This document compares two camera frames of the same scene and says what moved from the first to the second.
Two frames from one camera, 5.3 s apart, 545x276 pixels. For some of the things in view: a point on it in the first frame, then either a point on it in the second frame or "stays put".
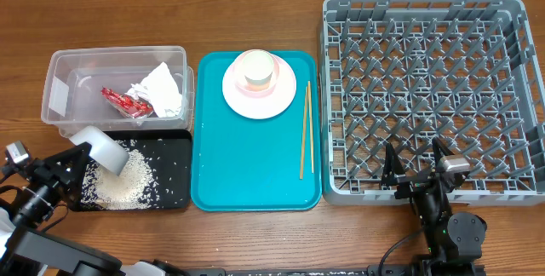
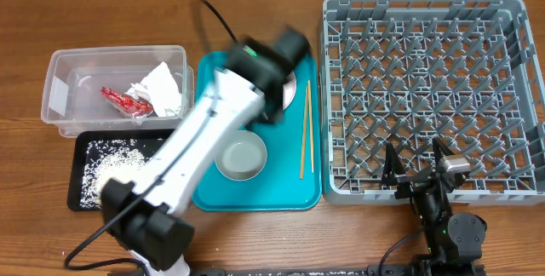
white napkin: (159, 87) stays put
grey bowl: (105, 150) to (242, 157)
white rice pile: (135, 187) stays put
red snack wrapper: (126, 106) stays put
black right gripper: (410, 184) stays put
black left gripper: (51, 171) to (275, 111)
